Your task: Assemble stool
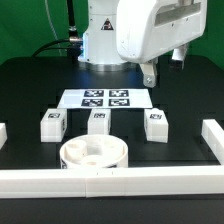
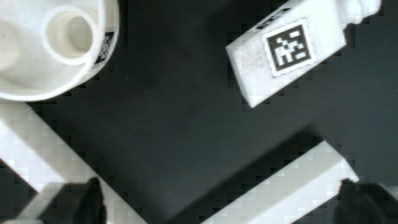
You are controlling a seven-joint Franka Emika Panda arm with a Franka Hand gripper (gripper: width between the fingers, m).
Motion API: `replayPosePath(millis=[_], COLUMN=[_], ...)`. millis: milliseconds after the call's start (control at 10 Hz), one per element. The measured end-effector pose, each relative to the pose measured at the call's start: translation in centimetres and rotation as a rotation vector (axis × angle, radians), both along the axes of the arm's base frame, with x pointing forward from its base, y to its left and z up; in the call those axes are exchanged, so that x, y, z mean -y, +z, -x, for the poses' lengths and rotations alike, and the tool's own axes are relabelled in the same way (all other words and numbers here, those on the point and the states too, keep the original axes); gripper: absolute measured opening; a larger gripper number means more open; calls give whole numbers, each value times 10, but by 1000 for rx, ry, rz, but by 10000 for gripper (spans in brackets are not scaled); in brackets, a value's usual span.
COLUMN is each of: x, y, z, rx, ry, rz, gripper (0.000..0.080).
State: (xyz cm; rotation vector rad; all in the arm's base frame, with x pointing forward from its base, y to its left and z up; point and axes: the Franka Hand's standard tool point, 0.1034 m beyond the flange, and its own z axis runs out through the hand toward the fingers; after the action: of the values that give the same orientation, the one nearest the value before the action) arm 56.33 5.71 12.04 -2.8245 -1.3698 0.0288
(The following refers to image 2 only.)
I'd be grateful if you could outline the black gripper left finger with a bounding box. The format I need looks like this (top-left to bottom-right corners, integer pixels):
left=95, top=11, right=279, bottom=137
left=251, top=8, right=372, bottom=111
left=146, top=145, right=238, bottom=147
left=39, top=178, right=107, bottom=224

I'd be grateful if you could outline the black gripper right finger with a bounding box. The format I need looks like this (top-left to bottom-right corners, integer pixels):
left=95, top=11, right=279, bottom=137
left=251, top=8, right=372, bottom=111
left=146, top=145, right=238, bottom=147
left=334, top=178, right=398, bottom=224

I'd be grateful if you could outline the white stool leg with tag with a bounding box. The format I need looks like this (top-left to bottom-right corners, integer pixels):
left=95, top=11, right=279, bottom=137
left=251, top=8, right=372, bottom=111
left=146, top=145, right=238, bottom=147
left=226, top=0, right=382, bottom=107

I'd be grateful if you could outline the white round stool seat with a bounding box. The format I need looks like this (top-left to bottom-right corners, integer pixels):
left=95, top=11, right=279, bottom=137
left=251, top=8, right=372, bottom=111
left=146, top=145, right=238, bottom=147
left=0, top=0, right=119, bottom=102

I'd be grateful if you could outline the white right fence rail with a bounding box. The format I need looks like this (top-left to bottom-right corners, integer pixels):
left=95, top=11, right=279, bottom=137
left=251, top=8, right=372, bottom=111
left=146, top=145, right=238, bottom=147
left=201, top=141, right=359, bottom=224

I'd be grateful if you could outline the white fence rail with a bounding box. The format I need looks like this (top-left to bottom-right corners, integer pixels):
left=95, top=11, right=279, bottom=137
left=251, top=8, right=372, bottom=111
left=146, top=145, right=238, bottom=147
left=0, top=100, right=148, bottom=224
left=201, top=141, right=359, bottom=224

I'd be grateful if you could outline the white front fence rail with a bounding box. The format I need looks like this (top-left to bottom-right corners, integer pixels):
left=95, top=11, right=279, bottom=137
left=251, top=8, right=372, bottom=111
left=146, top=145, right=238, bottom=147
left=0, top=100, right=148, bottom=224

